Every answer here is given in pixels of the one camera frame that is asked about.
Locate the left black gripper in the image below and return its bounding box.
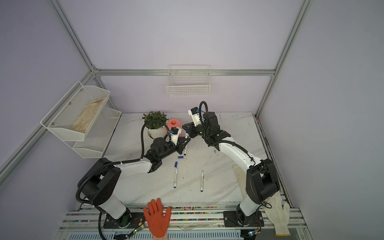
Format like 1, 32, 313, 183
158, 134, 189, 160

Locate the white marker blue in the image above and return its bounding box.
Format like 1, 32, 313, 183
173, 167, 178, 189
185, 127, 189, 139

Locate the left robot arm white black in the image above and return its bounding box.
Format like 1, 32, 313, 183
76, 137, 191, 221

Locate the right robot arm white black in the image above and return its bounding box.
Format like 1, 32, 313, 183
182, 107, 280, 226

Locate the pink watering can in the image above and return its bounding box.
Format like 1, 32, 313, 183
167, 119, 182, 134

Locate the potted green plant white pot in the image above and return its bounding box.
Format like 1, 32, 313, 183
142, 111, 169, 139

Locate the beige green work glove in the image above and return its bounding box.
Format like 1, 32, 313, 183
233, 165, 247, 198

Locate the orange rubber glove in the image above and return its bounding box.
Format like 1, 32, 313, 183
144, 198, 172, 240

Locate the white lower mesh shelf bin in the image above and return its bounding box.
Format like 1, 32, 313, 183
71, 107, 122, 159

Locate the white mesh shelf bin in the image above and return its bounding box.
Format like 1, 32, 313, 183
40, 82, 110, 142
71, 107, 122, 159

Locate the beige glove in shelf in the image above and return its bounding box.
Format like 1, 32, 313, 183
70, 97, 106, 134

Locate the white upper mesh shelf bin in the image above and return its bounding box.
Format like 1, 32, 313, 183
40, 82, 110, 142

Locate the white knit glove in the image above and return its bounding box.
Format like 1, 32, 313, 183
265, 192, 291, 237

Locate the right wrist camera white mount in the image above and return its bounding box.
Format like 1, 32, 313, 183
188, 107, 201, 127

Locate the right black cable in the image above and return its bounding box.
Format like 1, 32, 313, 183
198, 100, 210, 125

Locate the white wire wall basket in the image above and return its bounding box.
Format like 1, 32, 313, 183
166, 65, 211, 97

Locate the left black corrugated cable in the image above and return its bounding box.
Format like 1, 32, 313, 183
74, 119, 172, 240

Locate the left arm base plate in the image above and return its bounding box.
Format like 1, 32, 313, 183
103, 209, 145, 229

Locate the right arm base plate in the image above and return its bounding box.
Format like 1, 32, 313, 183
223, 211, 265, 228

